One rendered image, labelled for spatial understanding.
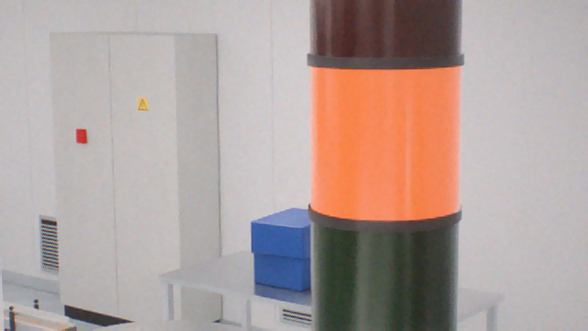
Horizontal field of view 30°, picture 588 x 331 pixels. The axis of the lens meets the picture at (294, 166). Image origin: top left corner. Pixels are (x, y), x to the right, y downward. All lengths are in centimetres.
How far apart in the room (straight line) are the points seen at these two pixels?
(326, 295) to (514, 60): 592
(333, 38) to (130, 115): 715
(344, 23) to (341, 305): 9
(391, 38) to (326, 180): 5
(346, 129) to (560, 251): 595
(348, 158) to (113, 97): 725
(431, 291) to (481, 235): 613
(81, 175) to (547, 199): 332
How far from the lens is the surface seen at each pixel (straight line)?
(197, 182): 740
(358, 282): 35
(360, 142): 34
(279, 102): 717
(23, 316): 502
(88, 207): 791
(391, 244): 35
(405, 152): 34
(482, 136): 639
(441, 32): 35
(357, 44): 34
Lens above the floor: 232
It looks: 9 degrees down
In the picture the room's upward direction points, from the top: straight up
